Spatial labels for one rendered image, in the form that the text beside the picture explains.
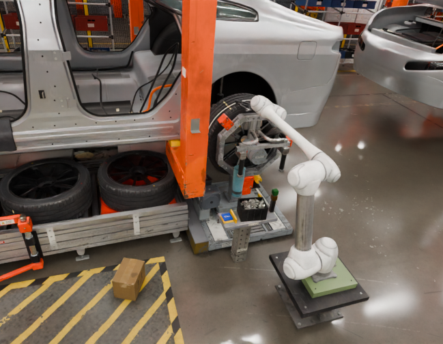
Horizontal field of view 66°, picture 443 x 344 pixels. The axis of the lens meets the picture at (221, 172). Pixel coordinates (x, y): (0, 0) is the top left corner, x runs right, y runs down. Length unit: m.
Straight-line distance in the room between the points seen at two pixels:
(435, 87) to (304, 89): 1.89
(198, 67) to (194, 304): 1.62
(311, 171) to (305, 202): 0.19
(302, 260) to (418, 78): 3.04
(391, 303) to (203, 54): 2.26
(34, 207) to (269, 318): 1.83
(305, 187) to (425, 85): 2.96
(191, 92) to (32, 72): 1.09
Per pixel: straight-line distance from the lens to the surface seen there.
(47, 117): 2.79
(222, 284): 2.75
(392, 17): 6.04
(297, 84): 3.16
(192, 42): 2.12
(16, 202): 2.86
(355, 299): 2.53
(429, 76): 4.65
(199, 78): 2.19
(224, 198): 3.14
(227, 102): 2.69
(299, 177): 1.91
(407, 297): 3.16
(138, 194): 2.75
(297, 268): 2.20
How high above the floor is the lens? 2.15
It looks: 34 degrees down
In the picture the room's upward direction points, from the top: 5 degrees clockwise
